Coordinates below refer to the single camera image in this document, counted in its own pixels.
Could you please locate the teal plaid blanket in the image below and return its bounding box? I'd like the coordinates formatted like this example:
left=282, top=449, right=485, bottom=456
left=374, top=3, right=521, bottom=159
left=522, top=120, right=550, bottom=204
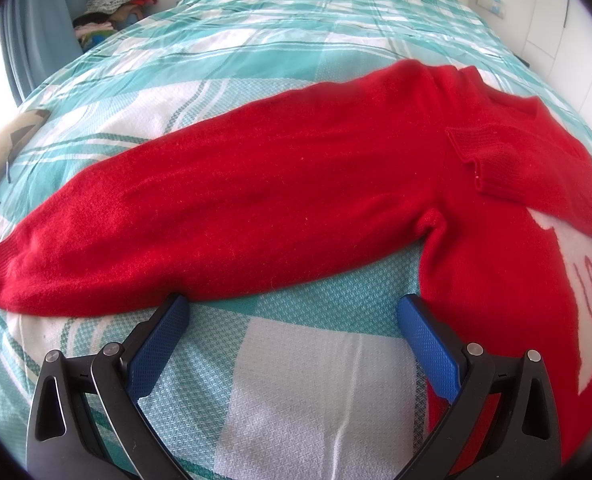
left=0, top=0, right=592, bottom=480

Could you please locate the beige patterned cushion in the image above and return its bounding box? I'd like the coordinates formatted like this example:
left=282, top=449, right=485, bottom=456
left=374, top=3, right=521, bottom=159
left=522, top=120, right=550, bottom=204
left=0, top=107, right=50, bottom=198

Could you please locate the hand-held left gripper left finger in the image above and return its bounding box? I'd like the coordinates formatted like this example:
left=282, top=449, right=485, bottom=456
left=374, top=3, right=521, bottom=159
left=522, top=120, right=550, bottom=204
left=26, top=294, right=191, bottom=480

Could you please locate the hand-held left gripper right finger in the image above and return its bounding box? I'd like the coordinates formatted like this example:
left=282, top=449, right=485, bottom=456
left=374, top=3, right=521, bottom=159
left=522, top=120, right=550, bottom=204
left=397, top=294, right=563, bottom=480

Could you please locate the red sweater with white rabbit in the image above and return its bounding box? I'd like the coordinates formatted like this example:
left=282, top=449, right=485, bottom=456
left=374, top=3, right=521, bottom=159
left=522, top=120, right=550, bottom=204
left=0, top=59, right=592, bottom=466

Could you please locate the white cabinet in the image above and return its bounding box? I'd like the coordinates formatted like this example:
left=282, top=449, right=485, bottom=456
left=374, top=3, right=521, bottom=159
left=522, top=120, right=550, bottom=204
left=518, top=0, right=592, bottom=128

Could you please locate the blue curtain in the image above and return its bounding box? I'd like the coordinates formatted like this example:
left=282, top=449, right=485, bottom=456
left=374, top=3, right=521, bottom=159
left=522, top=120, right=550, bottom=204
left=0, top=0, right=124, bottom=106

